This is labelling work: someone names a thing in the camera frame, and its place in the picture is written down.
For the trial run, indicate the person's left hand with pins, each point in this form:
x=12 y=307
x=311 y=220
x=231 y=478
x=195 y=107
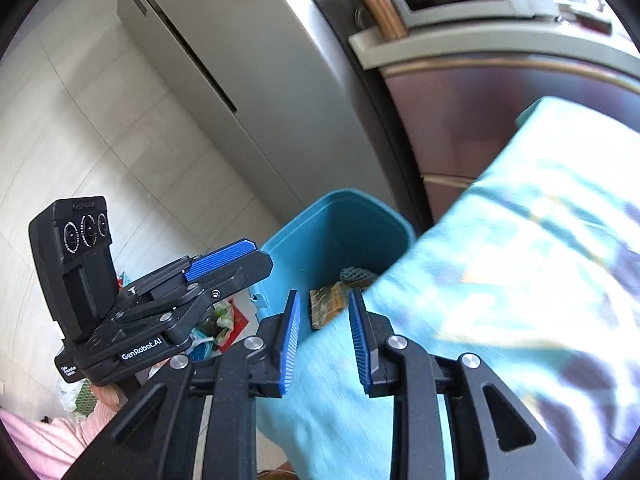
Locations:
x=107 y=392

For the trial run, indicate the teal printed tablecloth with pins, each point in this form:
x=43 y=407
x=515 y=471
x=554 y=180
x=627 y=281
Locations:
x=500 y=285

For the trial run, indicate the green mesh bag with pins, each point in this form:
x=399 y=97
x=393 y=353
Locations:
x=85 y=400

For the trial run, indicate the person's left forearm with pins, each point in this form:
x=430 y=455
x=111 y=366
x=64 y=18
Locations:
x=50 y=440

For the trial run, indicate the teal plastic bin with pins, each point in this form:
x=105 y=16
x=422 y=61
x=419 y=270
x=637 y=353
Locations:
x=340 y=230

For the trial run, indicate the dark kitchen cabinets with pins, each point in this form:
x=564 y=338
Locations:
x=475 y=125

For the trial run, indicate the copper metal tumbler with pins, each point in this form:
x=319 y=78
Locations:
x=382 y=5

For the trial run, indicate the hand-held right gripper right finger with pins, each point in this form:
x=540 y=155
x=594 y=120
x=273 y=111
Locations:
x=361 y=345

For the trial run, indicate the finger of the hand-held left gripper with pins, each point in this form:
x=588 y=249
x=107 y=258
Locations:
x=180 y=317
x=222 y=260

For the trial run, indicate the green white plastic bag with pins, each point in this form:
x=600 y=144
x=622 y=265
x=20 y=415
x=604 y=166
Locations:
x=220 y=322

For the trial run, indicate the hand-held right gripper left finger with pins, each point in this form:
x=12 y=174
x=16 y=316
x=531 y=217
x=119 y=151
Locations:
x=290 y=345

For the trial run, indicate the grey refrigerator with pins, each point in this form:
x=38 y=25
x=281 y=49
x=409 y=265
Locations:
x=280 y=85

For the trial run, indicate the white kitchen countertop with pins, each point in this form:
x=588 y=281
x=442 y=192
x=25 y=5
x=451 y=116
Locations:
x=475 y=40

